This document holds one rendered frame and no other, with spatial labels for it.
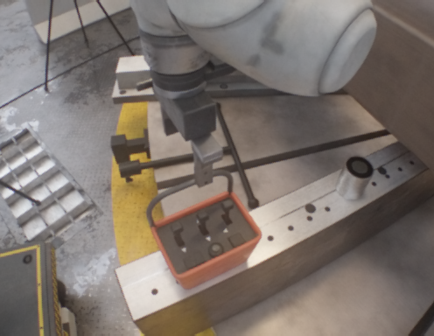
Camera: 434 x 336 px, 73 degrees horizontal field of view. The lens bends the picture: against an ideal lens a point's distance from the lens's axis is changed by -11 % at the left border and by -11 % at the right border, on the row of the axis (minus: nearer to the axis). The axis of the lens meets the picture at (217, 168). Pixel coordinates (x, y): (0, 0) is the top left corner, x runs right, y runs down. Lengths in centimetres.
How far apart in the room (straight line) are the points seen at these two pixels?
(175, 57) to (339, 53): 23
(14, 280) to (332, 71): 127
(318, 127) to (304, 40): 147
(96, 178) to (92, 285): 62
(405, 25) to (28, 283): 138
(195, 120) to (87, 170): 156
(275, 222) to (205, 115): 46
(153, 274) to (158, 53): 52
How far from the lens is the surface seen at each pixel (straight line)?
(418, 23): 84
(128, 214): 171
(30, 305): 129
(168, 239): 69
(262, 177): 140
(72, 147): 213
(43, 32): 349
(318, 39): 22
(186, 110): 43
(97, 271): 160
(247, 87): 177
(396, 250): 138
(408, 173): 109
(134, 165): 142
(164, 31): 39
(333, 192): 94
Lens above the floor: 140
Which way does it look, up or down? 50 degrees down
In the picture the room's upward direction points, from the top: straight up
